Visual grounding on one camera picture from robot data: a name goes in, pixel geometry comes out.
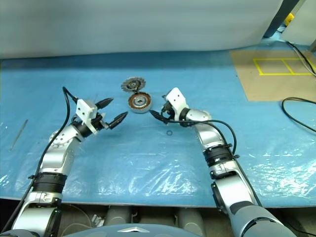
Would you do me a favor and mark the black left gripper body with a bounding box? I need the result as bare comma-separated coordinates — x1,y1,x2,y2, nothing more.
91,113,112,133

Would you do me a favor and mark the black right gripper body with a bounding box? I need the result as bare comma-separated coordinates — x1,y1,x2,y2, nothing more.
160,100,177,122

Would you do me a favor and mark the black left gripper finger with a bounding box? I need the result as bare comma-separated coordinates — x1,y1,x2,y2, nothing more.
95,98,115,111
109,111,129,130

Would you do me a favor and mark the silver motor housing with windings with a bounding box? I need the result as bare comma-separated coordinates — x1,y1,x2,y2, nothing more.
128,91,153,115

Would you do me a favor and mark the silver finned motor cover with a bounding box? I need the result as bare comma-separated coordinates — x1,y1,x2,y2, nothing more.
120,76,147,93

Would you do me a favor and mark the white backdrop board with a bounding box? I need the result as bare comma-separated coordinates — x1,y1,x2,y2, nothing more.
0,0,285,60

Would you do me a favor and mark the thin metal rod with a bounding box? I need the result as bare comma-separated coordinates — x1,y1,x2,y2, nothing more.
9,119,29,152

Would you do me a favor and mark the grey rounded cylinder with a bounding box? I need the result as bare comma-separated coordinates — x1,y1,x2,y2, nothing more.
177,207,206,233
104,206,139,227

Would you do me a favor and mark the small white connector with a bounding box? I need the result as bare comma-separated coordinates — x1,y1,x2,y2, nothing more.
92,214,105,227

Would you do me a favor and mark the brown cardboard sheet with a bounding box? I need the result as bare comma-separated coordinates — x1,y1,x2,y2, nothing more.
229,50,316,102

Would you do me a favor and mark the dark grey robot torso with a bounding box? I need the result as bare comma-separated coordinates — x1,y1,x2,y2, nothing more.
61,223,206,237

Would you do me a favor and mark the yellow tag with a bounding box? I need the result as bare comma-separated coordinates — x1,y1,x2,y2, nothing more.
283,13,295,26

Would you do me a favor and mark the small white board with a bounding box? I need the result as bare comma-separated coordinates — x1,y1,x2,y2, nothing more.
280,11,316,53

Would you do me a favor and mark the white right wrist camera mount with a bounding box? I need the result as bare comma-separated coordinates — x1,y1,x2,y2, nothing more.
164,87,190,119

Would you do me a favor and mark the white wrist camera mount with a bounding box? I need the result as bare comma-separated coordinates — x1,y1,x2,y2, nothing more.
76,98,107,134
164,87,190,119

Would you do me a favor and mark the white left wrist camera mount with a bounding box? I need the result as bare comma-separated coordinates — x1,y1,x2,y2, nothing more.
76,98,107,134

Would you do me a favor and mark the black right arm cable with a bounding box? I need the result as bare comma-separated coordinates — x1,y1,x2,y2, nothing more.
160,110,240,161

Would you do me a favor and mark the looped black cable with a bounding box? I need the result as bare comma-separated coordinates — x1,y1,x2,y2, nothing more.
281,97,316,134

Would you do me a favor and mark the grey-blue post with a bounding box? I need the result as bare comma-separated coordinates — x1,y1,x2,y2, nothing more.
262,0,287,39

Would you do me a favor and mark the long black cable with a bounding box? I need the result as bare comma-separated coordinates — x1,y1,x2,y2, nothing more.
285,40,316,75

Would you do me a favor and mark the thin white cable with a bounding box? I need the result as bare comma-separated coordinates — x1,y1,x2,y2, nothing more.
292,48,316,72

